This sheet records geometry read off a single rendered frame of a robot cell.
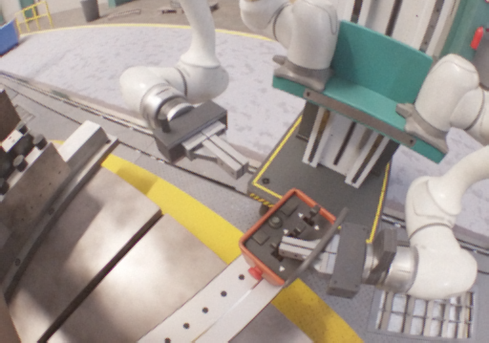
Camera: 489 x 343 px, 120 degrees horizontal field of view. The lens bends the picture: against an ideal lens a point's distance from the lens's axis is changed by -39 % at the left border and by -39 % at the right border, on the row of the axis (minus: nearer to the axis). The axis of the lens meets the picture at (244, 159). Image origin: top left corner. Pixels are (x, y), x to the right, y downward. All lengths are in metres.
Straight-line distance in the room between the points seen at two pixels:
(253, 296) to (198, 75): 0.53
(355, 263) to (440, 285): 0.17
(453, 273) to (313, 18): 0.69
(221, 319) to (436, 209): 0.51
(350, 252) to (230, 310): 0.31
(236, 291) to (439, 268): 0.43
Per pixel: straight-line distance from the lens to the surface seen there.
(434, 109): 0.77
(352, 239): 0.44
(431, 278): 0.45
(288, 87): 0.82
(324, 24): 0.73
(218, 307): 0.58
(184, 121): 0.40
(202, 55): 0.57
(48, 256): 1.34
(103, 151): 1.44
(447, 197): 0.51
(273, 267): 0.49
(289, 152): 1.31
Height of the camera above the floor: 1.26
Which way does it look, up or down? 49 degrees down
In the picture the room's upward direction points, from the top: 3 degrees clockwise
